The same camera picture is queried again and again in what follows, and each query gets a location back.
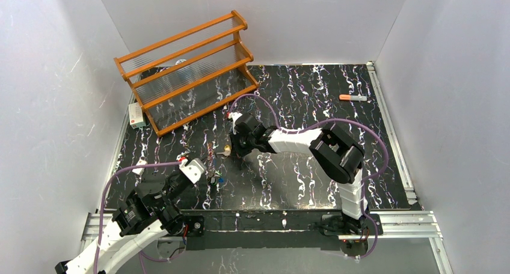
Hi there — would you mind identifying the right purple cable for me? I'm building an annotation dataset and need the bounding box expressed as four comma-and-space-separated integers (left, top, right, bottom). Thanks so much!
227, 94, 390, 261

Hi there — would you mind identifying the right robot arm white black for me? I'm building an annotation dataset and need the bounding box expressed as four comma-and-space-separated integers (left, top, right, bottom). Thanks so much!
227, 112, 367, 220

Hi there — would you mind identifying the bunch of coloured keys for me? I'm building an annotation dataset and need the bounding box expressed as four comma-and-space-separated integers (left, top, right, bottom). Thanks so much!
206, 168, 224, 186

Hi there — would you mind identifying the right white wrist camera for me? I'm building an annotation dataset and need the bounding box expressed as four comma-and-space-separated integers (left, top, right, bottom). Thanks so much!
227, 112, 243, 125

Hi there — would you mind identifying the yellow tagged key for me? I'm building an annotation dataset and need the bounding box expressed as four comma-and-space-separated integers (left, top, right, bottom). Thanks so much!
215, 145, 232, 157

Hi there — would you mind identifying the orange white marker pen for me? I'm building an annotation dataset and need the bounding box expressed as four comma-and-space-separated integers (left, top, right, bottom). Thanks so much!
339, 94, 368, 102

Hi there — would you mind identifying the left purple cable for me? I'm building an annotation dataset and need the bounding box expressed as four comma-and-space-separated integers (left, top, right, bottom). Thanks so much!
92, 157, 188, 274

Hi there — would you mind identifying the aluminium frame rail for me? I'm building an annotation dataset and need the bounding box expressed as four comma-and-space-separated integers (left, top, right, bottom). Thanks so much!
74, 210, 453, 274

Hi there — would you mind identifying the white red small box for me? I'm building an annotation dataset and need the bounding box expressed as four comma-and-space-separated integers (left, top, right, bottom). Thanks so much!
128, 102, 147, 129

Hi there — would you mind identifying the small white card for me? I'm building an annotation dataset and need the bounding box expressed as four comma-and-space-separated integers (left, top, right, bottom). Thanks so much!
131, 159, 147, 176

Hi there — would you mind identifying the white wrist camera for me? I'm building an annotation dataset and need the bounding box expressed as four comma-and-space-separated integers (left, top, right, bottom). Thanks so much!
179, 157, 207, 184
227, 112, 243, 125

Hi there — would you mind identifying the purple cable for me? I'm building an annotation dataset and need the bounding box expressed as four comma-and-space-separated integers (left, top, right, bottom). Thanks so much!
227, 94, 390, 261
92, 157, 188, 274

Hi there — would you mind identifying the orange wooden shelf rack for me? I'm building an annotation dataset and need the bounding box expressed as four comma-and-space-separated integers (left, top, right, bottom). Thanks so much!
114, 10, 259, 137

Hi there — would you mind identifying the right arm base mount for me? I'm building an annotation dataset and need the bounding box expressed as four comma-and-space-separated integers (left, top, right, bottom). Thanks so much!
311, 213, 384, 258

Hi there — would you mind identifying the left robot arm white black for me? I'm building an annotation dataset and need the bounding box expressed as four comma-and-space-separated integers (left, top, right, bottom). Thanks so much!
55, 171, 194, 273

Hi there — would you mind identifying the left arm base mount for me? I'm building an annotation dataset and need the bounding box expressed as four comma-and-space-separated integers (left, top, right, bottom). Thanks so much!
151, 213, 205, 238

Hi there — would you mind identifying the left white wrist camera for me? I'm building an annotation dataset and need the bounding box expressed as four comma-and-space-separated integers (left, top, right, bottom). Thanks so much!
179, 157, 207, 184

